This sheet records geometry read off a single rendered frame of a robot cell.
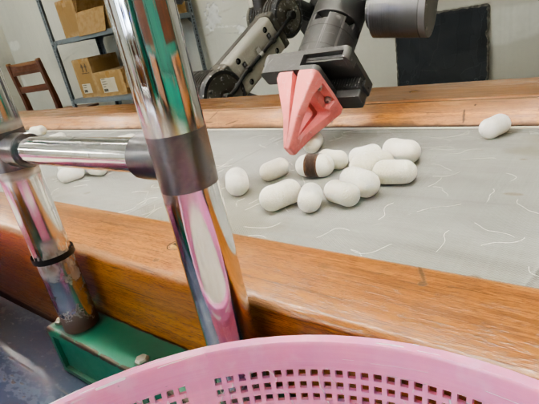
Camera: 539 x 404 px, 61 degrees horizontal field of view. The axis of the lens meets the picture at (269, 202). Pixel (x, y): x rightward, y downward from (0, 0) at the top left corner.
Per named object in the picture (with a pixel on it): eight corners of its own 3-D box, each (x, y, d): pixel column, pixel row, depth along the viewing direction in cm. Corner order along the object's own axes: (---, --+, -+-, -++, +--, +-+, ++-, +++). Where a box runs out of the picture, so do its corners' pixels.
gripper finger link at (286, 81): (314, 134, 40) (344, 48, 43) (252, 133, 45) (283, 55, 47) (345, 171, 45) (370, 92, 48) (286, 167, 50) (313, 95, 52)
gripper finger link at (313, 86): (292, 134, 42) (322, 51, 44) (233, 133, 46) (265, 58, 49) (324, 169, 47) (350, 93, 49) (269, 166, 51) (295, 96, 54)
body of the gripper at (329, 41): (344, 60, 42) (366, -2, 45) (259, 69, 49) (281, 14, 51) (369, 101, 47) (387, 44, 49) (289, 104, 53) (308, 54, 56)
